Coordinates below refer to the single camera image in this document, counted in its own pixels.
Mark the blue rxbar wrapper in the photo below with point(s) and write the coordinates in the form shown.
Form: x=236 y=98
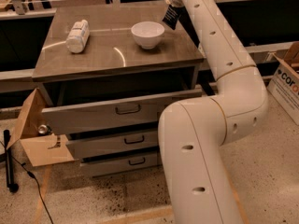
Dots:
x=171 y=16

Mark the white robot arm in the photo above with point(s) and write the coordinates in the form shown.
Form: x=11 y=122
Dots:
x=192 y=131

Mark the white ceramic bowl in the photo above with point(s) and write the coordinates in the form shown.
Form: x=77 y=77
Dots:
x=147 y=34

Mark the top grey drawer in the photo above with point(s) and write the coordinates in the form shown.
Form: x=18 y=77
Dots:
x=113 y=113

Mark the grey drawer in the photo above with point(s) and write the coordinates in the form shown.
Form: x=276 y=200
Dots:
x=139 y=159
x=113 y=113
x=112 y=143

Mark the grey drawer cabinet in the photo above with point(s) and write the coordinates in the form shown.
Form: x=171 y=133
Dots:
x=112 y=66

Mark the middle grey drawer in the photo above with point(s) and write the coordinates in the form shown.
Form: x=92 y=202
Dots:
x=112 y=143

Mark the bottom grey drawer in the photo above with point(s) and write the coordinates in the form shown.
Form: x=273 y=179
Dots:
x=139 y=159

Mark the white plastic bottle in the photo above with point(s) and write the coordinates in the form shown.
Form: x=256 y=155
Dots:
x=78 y=36

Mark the metal can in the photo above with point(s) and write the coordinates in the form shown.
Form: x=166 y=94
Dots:
x=43 y=129

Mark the brown cardboard box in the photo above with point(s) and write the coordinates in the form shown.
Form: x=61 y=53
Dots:
x=40 y=149

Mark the white corona cardboard box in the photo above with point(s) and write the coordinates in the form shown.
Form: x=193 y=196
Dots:
x=284 y=85

